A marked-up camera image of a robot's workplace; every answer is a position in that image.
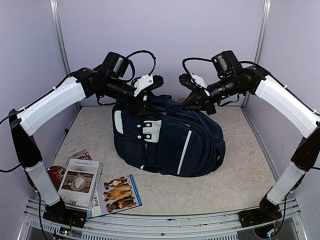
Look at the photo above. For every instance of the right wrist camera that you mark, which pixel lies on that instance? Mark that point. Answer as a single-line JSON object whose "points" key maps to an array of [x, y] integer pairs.
{"points": [[194, 83]]}

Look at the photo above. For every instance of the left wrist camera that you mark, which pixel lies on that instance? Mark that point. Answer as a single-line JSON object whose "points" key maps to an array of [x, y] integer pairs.
{"points": [[147, 82]]}

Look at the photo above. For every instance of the navy blue student backpack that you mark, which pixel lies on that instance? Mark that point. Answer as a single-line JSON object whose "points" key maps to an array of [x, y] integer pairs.
{"points": [[169, 140]]}

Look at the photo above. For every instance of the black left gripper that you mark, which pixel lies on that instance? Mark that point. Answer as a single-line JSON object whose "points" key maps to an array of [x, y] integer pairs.
{"points": [[136, 108]]}

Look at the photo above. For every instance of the right aluminium frame post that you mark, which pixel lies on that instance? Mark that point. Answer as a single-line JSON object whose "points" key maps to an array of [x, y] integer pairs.
{"points": [[262, 31]]}

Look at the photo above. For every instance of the aluminium frame post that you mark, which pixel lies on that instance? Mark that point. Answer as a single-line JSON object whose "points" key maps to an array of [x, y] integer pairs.
{"points": [[262, 31], [54, 6]]}

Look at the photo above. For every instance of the white afternoon tea book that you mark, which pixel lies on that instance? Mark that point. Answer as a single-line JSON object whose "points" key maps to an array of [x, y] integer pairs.
{"points": [[79, 183]]}

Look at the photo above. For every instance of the left aluminium frame post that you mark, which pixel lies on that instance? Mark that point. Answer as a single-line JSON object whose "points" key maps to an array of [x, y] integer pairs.
{"points": [[54, 6]]}

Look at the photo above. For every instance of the purple picture card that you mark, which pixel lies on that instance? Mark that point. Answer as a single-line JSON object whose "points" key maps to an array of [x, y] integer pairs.
{"points": [[81, 155]]}

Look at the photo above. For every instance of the front aluminium rail base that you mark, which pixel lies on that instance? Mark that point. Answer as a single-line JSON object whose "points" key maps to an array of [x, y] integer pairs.
{"points": [[225, 225]]}

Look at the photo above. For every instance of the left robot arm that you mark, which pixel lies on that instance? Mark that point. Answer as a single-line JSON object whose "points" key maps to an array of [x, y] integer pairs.
{"points": [[105, 79]]}

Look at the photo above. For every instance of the red floral round tin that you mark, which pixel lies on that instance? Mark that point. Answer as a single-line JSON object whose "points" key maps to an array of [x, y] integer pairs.
{"points": [[56, 174]]}

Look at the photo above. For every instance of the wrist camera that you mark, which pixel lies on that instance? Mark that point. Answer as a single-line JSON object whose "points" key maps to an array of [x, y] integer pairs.
{"points": [[147, 82], [194, 83]]}

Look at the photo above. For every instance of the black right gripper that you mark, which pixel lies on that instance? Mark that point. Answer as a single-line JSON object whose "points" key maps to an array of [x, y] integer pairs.
{"points": [[203, 102]]}

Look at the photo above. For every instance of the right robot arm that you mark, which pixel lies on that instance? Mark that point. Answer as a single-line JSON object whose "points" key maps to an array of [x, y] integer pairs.
{"points": [[234, 79]]}

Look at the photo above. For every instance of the blue dog cover book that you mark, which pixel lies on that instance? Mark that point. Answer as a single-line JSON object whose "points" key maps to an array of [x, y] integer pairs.
{"points": [[117, 195]]}

